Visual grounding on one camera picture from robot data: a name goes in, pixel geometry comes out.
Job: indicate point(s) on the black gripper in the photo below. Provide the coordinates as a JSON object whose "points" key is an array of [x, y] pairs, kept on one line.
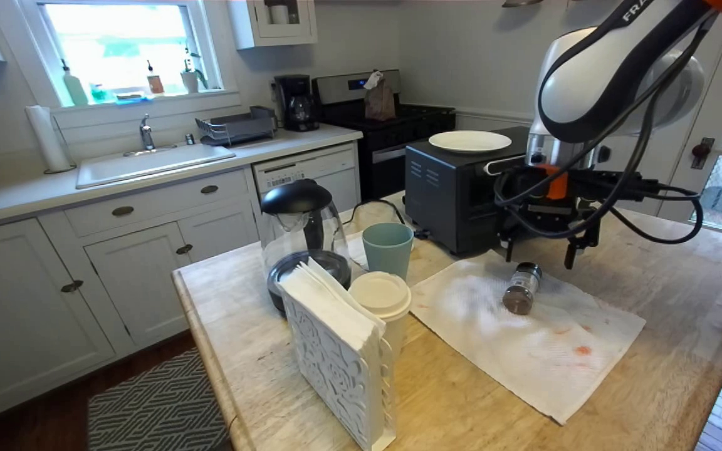
{"points": [[541, 201]]}

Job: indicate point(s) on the brown spice bottle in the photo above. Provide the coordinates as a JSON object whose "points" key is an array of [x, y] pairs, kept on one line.
{"points": [[521, 290]]}

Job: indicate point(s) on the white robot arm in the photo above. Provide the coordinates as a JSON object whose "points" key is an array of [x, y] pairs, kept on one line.
{"points": [[590, 84]]}

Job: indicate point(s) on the white paper towel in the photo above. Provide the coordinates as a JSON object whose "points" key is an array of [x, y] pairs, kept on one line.
{"points": [[555, 357]]}

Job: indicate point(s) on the black kitchen stove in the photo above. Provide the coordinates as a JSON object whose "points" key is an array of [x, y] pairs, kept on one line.
{"points": [[381, 142]]}

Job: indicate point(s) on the white kitchen sink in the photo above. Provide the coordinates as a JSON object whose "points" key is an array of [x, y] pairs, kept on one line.
{"points": [[145, 163]]}

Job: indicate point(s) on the paper towel roll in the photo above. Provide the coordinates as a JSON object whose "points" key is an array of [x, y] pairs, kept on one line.
{"points": [[47, 142]]}

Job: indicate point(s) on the black toaster oven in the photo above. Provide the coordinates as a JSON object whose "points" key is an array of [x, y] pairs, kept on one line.
{"points": [[449, 197]]}

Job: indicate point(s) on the white plate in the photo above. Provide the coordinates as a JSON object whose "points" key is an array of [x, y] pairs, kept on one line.
{"points": [[469, 142]]}

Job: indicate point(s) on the teal cup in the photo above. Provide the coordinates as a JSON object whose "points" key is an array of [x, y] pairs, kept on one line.
{"points": [[387, 247]]}

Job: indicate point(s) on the white lidded paper cup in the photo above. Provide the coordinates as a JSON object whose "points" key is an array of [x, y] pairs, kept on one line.
{"points": [[383, 296]]}

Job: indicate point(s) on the brown paper bag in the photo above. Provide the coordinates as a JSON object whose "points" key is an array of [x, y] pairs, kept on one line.
{"points": [[378, 99]]}

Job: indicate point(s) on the black electric kettle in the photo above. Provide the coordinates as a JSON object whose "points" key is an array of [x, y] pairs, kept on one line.
{"points": [[299, 222]]}

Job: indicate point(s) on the black coffee maker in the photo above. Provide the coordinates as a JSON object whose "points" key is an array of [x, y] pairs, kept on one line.
{"points": [[296, 102]]}

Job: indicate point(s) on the metal dish rack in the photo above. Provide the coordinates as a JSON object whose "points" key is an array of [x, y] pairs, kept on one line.
{"points": [[239, 129]]}

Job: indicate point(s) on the grey patterned floor mat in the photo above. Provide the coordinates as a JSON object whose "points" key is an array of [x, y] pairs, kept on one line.
{"points": [[168, 407]]}

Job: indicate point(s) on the chrome sink faucet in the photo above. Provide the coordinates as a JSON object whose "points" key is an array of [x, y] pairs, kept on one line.
{"points": [[145, 133]]}

